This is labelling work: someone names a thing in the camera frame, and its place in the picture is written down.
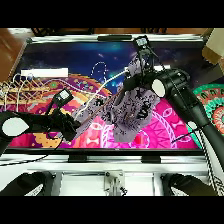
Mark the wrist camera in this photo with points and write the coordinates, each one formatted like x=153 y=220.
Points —
x=62 y=96
x=140 y=42

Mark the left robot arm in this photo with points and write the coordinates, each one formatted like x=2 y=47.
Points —
x=20 y=125

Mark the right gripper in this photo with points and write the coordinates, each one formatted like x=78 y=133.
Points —
x=138 y=84

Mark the white black-printed shirt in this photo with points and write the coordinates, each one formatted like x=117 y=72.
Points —
x=133 y=113

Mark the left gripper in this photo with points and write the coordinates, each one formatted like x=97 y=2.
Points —
x=65 y=125

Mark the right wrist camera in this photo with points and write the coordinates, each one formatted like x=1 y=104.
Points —
x=140 y=42

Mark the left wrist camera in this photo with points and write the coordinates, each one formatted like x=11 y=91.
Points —
x=62 y=96

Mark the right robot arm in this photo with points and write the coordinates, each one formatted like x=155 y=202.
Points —
x=186 y=96

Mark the cardboard box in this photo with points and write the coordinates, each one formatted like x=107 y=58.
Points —
x=213 y=46

